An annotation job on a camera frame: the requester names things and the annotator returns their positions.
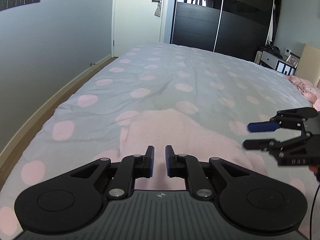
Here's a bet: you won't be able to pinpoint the black bag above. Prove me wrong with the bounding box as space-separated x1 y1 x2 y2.
260 45 282 58

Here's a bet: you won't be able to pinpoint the white nightstand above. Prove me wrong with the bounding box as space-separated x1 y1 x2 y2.
254 50 297 77

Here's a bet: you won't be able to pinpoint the white door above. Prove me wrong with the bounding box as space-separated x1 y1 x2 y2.
111 0 172 58

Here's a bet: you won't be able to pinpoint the black sliding wardrobe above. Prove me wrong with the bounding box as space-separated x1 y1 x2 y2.
170 0 283 64

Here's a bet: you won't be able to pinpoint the beige padded headboard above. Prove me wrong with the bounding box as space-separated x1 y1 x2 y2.
295 42 320 87

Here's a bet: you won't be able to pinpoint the black wall switch panel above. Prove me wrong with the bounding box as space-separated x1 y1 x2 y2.
0 0 41 12

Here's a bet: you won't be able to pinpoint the polka dot bed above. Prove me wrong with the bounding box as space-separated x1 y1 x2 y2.
0 41 320 240

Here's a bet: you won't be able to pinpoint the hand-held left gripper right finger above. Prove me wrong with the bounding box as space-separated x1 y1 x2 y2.
165 145 253 201

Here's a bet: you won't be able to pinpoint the photo frame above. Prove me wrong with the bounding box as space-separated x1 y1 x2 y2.
286 52 301 67

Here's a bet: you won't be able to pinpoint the light pink pillow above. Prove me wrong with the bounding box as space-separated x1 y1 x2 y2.
286 75 320 112

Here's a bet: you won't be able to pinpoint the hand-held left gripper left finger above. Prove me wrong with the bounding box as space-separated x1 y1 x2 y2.
68 145 155 201

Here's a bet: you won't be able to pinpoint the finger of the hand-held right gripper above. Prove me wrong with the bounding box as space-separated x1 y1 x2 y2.
247 107 320 134
243 134 312 159

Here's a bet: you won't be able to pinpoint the pink pants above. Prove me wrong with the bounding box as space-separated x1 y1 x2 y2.
117 109 269 191

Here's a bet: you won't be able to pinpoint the black cable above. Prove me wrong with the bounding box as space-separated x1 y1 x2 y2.
309 174 320 240

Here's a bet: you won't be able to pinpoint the person's right hand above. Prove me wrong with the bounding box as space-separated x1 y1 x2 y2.
309 165 320 180

